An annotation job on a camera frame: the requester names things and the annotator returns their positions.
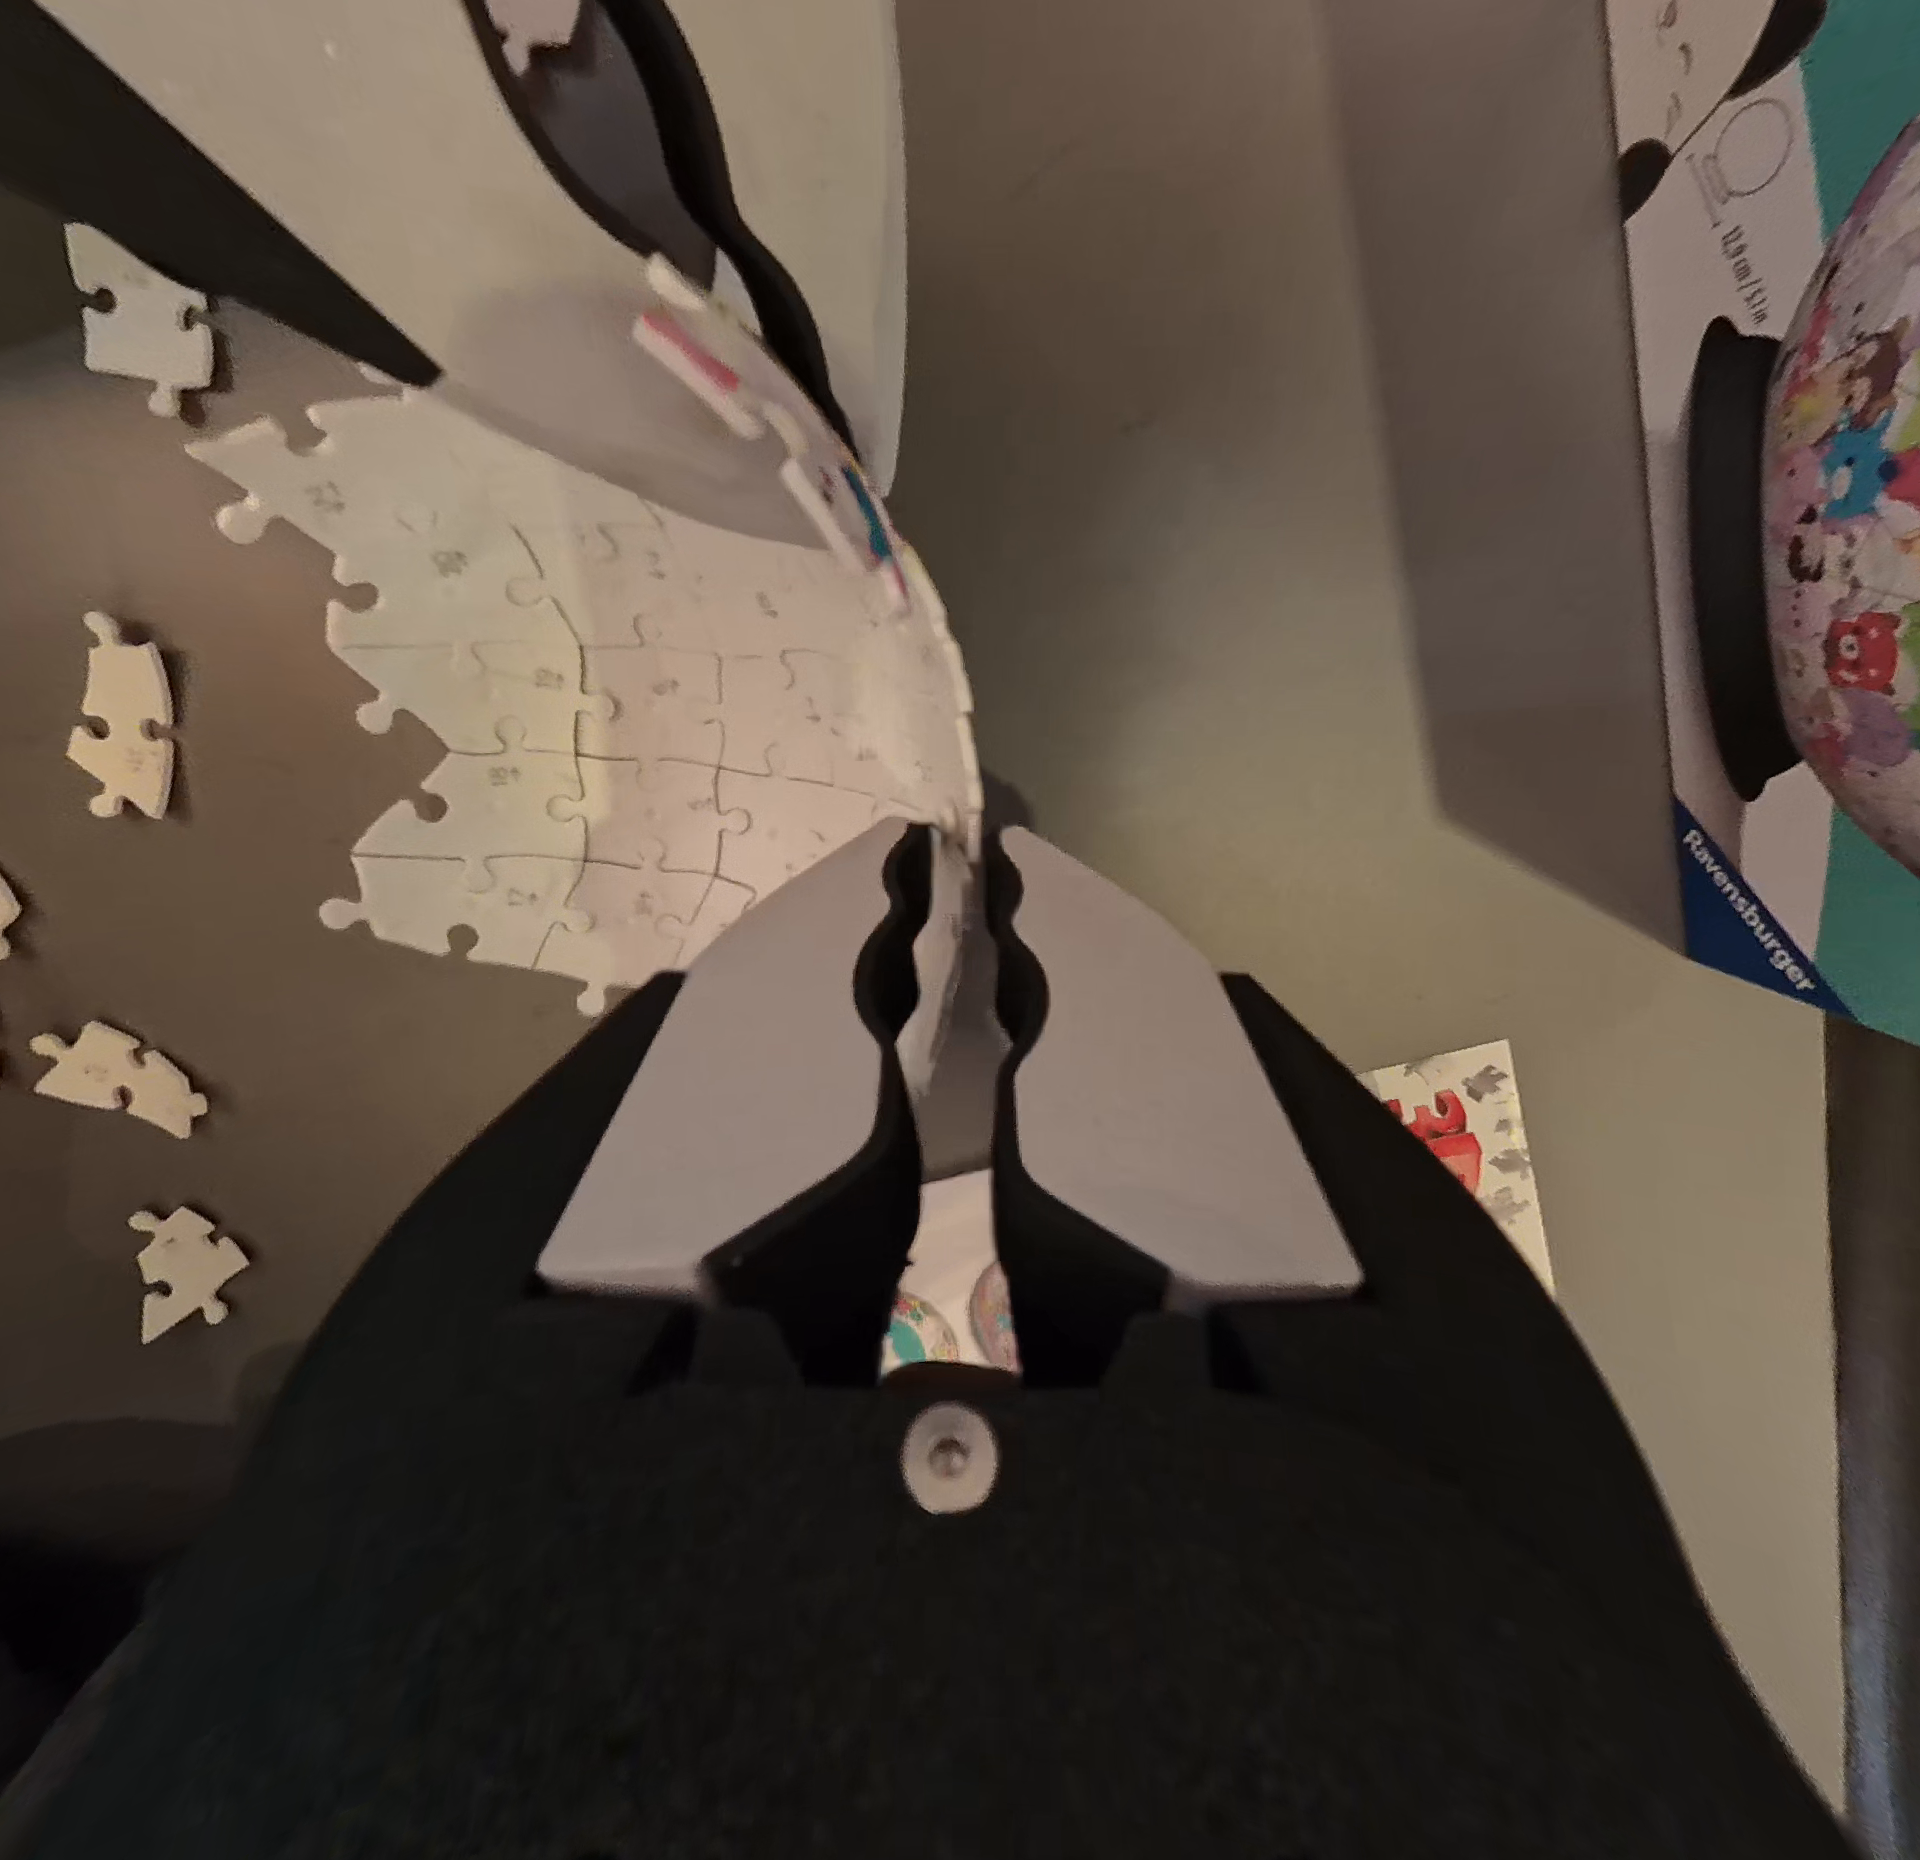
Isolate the puzzle instruction leaflet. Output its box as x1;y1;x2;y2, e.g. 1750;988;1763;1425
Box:
886;1042;1558;1373

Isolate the colourful puzzle ball box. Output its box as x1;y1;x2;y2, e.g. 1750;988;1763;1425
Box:
1601;0;1920;1036

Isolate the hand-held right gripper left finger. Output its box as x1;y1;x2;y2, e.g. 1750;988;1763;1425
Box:
538;822;935;1298

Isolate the partly built white puzzle ball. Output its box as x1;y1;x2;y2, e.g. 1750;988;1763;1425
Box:
189;252;990;1104

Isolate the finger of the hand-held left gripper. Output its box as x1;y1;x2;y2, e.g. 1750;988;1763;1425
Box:
16;0;867;544
562;0;911;462

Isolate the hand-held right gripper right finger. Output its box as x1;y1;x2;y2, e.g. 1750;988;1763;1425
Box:
982;825;1364;1292

